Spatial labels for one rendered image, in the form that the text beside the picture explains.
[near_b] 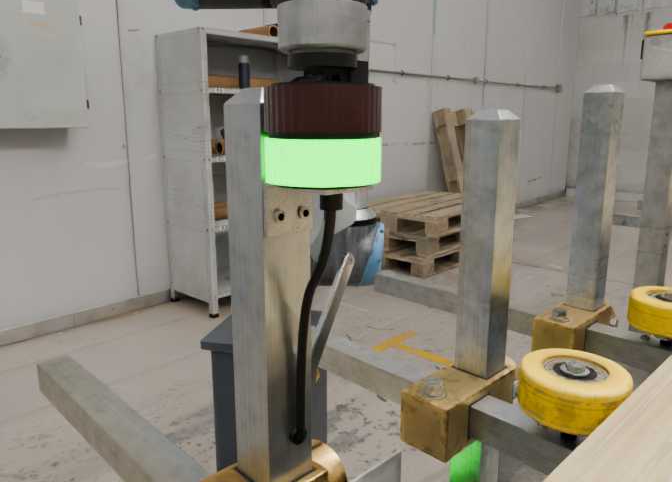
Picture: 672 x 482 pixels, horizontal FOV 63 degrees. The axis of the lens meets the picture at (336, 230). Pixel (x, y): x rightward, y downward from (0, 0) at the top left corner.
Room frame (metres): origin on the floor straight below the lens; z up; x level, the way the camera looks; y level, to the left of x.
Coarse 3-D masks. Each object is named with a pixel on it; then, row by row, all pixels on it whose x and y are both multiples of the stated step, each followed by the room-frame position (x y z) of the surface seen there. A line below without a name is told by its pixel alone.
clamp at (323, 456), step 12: (312, 444) 0.35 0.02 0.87; (324, 444) 0.35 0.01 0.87; (312, 456) 0.34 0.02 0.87; (324, 456) 0.34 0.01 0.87; (336, 456) 0.34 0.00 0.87; (228, 468) 0.32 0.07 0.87; (312, 468) 0.32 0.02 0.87; (324, 468) 0.32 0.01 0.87; (336, 468) 0.33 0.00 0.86; (204, 480) 0.31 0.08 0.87; (216, 480) 0.31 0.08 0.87; (228, 480) 0.31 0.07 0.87; (240, 480) 0.31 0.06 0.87; (252, 480) 0.31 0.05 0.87; (300, 480) 0.31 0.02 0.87; (312, 480) 0.31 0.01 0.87; (324, 480) 0.32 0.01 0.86; (336, 480) 0.33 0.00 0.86
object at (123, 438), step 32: (64, 384) 0.46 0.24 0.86; (96, 384) 0.46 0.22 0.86; (64, 416) 0.45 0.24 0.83; (96, 416) 0.40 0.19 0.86; (128, 416) 0.40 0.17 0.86; (96, 448) 0.40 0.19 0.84; (128, 448) 0.36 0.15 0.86; (160, 448) 0.36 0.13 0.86; (128, 480) 0.36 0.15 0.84; (160, 480) 0.32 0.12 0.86; (192, 480) 0.32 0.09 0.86
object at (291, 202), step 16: (272, 192) 0.30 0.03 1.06; (288, 192) 0.31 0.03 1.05; (304, 192) 0.31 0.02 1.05; (320, 192) 0.26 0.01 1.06; (336, 192) 0.27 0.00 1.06; (272, 208) 0.30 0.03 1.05; (288, 208) 0.31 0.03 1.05; (304, 208) 0.31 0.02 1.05; (320, 208) 0.28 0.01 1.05; (336, 208) 0.28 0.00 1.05; (272, 224) 0.30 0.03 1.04; (288, 224) 0.31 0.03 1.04; (304, 224) 0.31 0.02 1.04; (320, 256) 0.29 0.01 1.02; (320, 272) 0.29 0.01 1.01; (304, 304) 0.30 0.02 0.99; (304, 320) 0.30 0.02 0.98; (304, 336) 0.30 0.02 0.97; (304, 352) 0.30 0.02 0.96; (304, 368) 0.31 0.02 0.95; (304, 384) 0.31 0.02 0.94; (304, 400) 0.31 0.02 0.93; (304, 416) 0.31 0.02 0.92; (304, 432) 0.31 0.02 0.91
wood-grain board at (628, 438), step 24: (648, 384) 0.38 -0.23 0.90; (624, 408) 0.35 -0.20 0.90; (648, 408) 0.35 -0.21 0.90; (600, 432) 0.32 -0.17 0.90; (624, 432) 0.32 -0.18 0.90; (648, 432) 0.32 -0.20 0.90; (576, 456) 0.29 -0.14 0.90; (600, 456) 0.29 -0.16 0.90; (624, 456) 0.29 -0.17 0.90; (648, 456) 0.29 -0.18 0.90; (552, 480) 0.27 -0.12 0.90; (576, 480) 0.27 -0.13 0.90; (600, 480) 0.27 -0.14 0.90; (624, 480) 0.27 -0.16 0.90; (648, 480) 0.27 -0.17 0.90
